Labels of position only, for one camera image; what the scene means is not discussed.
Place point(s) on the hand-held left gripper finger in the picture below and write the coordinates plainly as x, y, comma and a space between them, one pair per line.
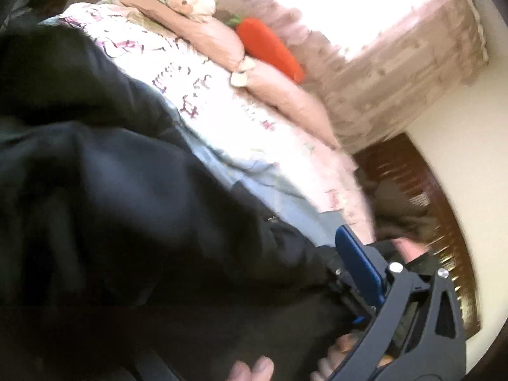
359, 266

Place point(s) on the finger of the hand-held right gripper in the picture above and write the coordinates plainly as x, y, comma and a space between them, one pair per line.
349, 293

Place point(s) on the black puffer jacket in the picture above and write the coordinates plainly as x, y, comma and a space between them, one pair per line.
119, 206

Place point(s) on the person's right hand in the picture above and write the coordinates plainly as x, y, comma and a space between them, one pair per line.
254, 369

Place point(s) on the folded pink quilt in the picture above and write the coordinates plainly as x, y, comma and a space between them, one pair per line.
408, 248

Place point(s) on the dark green clothing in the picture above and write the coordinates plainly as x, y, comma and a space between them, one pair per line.
397, 210

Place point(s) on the dark wooden headboard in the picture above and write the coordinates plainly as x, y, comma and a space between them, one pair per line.
444, 214

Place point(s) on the pink pillow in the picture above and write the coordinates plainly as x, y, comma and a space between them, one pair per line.
206, 35
285, 99

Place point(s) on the bed with printed sheet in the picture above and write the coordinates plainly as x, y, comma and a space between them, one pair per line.
238, 127

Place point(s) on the orange carrot plush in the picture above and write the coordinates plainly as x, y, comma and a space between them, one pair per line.
270, 47

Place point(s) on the bright window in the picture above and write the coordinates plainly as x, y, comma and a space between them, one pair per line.
357, 0

